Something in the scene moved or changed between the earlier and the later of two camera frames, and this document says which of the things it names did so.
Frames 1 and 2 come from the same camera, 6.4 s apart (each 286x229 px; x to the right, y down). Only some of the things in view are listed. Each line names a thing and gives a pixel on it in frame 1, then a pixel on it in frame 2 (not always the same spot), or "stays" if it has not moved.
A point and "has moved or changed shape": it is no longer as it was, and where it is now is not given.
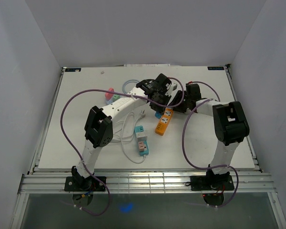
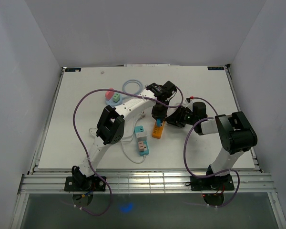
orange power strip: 164,123 has moved or changed shape
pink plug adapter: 108,96 stays
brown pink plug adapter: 141,146 stays
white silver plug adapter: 141,136 stays
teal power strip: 139,129 stays
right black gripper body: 183,107 -> 185,117
